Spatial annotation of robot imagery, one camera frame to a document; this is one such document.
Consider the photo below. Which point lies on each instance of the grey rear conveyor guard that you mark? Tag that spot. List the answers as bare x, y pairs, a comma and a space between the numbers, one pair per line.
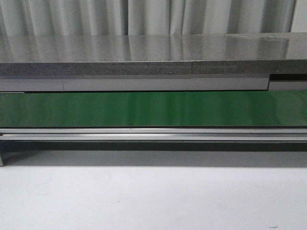
191, 82

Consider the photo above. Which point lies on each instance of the grey stone slab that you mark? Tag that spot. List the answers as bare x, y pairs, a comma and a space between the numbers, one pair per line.
56, 55

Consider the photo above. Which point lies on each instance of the green conveyor belt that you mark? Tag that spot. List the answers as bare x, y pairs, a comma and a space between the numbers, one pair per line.
155, 109

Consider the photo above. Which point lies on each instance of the white pleated curtain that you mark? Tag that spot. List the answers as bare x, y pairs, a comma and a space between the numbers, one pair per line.
144, 17

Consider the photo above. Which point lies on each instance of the aluminium front conveyor rail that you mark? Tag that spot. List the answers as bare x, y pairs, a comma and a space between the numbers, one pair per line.
154, 134

